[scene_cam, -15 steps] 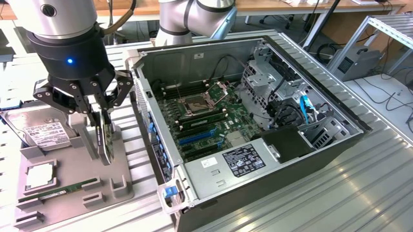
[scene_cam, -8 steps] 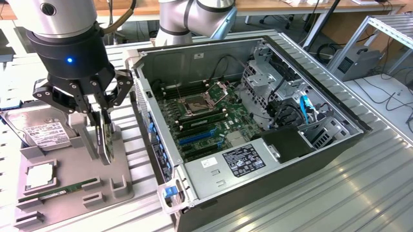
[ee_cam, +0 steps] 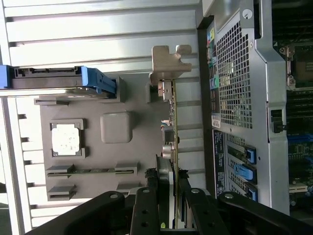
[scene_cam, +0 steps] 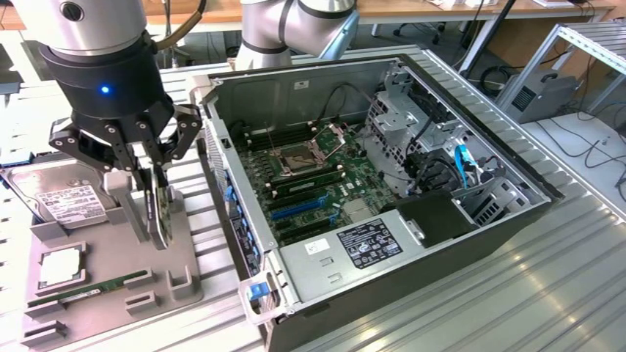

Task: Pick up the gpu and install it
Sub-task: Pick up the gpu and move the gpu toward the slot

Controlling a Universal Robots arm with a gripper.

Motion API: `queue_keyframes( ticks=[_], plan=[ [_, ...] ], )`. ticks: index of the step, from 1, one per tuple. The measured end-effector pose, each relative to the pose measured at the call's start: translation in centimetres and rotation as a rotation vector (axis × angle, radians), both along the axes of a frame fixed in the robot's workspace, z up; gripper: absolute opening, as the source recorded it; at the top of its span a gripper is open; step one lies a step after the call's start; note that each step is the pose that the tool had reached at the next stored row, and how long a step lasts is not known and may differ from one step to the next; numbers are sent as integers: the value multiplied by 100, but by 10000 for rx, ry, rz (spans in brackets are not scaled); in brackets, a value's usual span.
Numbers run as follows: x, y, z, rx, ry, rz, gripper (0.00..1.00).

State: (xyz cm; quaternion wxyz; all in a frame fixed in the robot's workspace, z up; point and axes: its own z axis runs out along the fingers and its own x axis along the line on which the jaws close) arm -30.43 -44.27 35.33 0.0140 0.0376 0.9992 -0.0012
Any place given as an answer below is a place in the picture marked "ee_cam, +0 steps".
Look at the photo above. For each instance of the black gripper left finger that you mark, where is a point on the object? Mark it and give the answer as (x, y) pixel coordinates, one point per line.
(144, 213)

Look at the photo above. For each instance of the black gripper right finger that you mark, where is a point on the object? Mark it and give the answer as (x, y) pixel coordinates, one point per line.
(207, 215)

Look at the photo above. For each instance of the blue card retention clip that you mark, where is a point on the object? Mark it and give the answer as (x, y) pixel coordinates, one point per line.
(244, 172)

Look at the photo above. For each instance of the green RAM stick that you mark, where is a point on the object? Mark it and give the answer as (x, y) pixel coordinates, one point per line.
(93, 171)

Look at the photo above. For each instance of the grey parts rack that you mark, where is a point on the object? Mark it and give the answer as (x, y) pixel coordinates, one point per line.
(93, 151)

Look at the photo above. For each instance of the silver CPU chip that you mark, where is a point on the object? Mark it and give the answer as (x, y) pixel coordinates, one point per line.
(65, 139)

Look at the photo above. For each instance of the green motherboard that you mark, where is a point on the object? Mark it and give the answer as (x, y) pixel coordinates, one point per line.
(300, 151)

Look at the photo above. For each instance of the blue expansion slot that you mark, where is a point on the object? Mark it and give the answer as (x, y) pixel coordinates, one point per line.
(300, 139)

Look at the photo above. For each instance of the open black PC case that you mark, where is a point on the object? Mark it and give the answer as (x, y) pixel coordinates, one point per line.
(261, 98)

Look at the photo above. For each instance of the hard disk with blue carrier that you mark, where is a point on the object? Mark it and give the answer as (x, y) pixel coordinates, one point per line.
(49, 80)

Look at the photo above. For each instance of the CPU socket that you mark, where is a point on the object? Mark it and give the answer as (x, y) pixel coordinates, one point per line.
(303, 66)

